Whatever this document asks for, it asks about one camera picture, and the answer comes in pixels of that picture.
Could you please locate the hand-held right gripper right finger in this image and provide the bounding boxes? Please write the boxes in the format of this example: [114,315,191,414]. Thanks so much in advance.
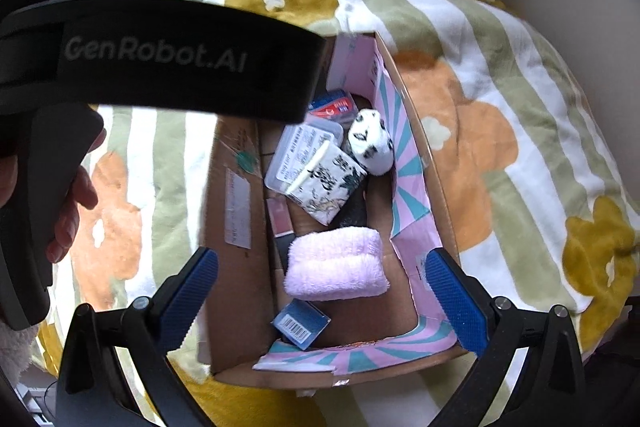
[424,248,588,427]

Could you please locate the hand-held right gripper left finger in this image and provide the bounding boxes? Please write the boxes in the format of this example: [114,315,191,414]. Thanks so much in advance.
[56,247,221,427]

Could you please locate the cardboard box with pink lining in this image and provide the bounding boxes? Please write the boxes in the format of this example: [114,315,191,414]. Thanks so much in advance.
[200,29,471,390]

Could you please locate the small blue box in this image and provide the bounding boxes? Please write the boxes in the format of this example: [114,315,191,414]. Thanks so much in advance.
[271,298,332,350]

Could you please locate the small black and red box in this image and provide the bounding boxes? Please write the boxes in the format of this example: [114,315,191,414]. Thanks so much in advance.
[266,196,297,275]

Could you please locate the pink fluffy towel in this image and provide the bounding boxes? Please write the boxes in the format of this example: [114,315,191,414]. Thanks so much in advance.
[284,227,391,303]

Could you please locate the white ink-patterned tissue packet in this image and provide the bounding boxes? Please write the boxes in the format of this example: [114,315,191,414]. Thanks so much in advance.
[286,141,368,225]

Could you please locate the clear plastic case white label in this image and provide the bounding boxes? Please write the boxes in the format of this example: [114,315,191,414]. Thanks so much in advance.
[264,122,344,195]

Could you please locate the black and white plush toy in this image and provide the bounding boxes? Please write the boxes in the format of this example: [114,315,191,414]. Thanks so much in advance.
[347,108,394,175]

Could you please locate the person's left hand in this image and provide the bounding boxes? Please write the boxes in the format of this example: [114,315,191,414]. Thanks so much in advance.
[45,129,107,264]

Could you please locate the small black object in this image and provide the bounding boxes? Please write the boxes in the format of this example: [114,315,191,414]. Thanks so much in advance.
[335,187,371,230]

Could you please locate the white fluffy cloth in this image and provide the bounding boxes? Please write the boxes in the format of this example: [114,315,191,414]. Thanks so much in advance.
[0,319,41,388]

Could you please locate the clear case red blue cards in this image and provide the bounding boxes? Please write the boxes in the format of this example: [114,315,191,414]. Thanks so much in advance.
[307,89,356,124]

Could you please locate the floral striped blanket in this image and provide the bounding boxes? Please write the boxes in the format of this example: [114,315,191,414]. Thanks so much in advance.
[30,0,640,427]

